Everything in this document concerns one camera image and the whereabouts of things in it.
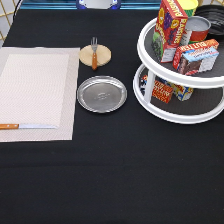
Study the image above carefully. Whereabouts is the round wooden coaster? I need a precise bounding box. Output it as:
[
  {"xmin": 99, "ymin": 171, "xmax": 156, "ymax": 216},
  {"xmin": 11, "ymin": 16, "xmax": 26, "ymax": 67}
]
[{"xmin": 79, "ymin": 45, "xmax": 111, "ymax": 66}]

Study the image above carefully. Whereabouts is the red butter box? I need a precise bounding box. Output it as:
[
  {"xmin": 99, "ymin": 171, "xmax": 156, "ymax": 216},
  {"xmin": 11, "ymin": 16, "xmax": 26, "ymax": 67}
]
[
  {"xmin": 173, "ymin": 39, "xmax": 219, "ymax": 69},
  {"xmin": 142, "ymin": 75, "xmax": 175, "ymax": 104}
]

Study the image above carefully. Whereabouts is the red raisins box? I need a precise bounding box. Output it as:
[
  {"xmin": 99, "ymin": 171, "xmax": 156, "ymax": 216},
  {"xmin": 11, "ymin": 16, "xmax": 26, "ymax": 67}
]
[{"xmin": 152, "ymin": 0, "xmax": 188, "ymax": 63}]

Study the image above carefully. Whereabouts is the red butter box lower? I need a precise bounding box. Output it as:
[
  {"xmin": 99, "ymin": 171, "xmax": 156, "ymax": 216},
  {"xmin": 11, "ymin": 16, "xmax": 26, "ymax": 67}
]
[{"xmin": 142, "ymin": 75, "xmax": 175, "ymax": 104}]

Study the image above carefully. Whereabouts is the yellow blue box lower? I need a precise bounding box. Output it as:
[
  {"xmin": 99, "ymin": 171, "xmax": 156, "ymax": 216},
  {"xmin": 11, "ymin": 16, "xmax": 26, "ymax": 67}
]
[{"xmin": 160, "ymin": 78, "xmax": 194, "ymax": 101}]

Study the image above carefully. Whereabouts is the yellow green container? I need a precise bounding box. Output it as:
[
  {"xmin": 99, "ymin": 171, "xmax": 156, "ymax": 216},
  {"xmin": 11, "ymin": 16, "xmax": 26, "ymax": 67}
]
[{"xmin": 177, "ymin": 0, "xmax": 198, "ymax": 17}]

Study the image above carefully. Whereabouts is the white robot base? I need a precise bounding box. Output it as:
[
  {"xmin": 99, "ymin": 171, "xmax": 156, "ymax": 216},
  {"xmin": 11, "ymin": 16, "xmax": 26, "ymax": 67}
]
[{"xmin": 76, "ymin": 0, "xmax": 121, "ymax": 9}]

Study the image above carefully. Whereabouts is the blue and brown box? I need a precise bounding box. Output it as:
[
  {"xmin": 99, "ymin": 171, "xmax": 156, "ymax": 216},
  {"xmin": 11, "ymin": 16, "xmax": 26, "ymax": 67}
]
[{"xmin": 177, "ymin": 47, "xmax": 219, "ymax": 75}]

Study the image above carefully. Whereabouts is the black bowl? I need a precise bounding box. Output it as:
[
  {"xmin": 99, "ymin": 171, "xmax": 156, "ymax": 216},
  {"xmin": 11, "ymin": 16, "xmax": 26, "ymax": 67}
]
[{"xmin": 195, "ymin": 5, "xmax": 224, "ymax": 37}]

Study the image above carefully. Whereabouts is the fork with wooden handle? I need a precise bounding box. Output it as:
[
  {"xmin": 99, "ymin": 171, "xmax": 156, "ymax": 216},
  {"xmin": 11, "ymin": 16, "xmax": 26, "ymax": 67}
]
[{"xmin": 91, "ymin": 37, "xmax": 98, "ymax": 70}]

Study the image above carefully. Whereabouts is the knife with wooden handle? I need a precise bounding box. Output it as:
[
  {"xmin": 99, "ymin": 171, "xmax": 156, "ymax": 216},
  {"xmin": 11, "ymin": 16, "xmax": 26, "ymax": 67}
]
[{"xmin": 0, "ymin": 124, "xmax": 57, "ymax": 130}]

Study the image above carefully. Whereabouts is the beige woven placemat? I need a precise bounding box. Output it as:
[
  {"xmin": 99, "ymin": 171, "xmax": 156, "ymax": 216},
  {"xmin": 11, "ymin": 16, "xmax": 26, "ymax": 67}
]
[{"xmin": 0, "ymin": 47, "xmax": 79, "ymax": 142}]

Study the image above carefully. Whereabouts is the white two-tier turntable shelf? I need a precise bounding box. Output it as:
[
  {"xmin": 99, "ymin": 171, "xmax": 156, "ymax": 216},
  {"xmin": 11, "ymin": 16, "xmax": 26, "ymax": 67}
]
[{"xmin": 133, "ymin": 18, "xmax": 224, "ymax": 124}]

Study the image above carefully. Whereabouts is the red butter box upper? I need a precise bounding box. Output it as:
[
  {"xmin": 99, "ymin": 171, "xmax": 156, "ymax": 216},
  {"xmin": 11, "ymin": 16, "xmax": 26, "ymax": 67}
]
[{"xmin": 173, "ymin": 39, "xmax": 219, "ymax": 69}]

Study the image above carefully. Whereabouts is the red labelled tin can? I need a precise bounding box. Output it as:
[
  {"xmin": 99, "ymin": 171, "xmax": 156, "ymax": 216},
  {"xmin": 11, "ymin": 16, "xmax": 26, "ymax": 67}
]
[{"xmin": 180, "ymin": 16, "xmax": 211, "ymax": 45}]

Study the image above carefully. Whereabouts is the round silver metal plate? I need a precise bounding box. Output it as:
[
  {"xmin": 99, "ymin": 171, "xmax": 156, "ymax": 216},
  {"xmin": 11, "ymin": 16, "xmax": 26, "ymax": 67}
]
[{"xmin": 77, "ymin": 76, "xmax": 127, "ymax": 113}]

